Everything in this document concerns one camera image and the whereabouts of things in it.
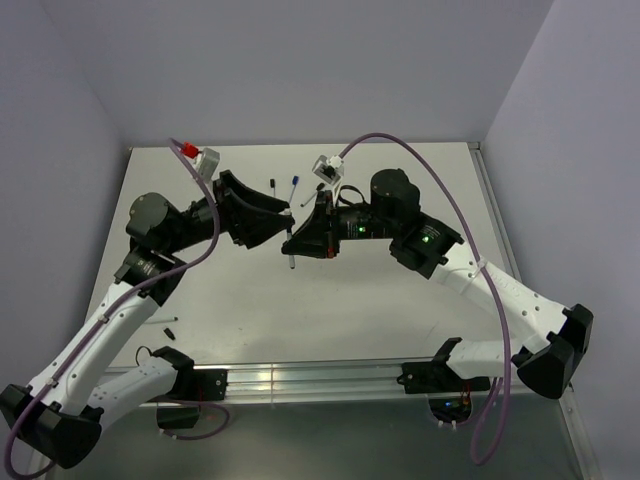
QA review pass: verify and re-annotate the white pen black tip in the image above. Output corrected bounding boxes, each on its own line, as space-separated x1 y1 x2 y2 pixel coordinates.
300 193 317 208

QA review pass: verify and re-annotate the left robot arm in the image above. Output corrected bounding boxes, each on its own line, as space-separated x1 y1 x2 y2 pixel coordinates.
1 171 294 469

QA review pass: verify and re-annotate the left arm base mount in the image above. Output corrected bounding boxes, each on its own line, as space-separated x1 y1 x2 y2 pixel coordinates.
151 369 231 438

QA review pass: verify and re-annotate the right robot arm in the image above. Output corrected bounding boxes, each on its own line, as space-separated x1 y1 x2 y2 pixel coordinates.
282 169 594 399

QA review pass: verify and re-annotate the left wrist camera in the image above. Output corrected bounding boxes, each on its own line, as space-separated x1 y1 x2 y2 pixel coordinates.
179 142 220 183

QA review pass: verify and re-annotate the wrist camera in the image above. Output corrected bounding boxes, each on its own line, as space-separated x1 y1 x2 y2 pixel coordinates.
179 142 220 183
312 155 344 200

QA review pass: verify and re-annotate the aluminium side rail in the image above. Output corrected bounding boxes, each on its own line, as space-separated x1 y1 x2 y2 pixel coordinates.
467 141 551 351

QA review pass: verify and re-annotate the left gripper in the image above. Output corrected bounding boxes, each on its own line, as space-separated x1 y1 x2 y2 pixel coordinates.
163 170 294 254

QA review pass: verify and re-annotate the aluminium front rail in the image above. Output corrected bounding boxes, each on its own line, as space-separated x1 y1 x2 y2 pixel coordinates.
47 352 574 406

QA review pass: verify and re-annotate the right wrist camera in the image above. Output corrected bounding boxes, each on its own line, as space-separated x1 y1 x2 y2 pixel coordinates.
312 155 344 200

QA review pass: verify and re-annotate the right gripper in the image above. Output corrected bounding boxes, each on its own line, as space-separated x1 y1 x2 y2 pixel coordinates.
282 189 398 258

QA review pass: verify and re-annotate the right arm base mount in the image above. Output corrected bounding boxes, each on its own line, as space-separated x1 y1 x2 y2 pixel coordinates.
396 361 473 428

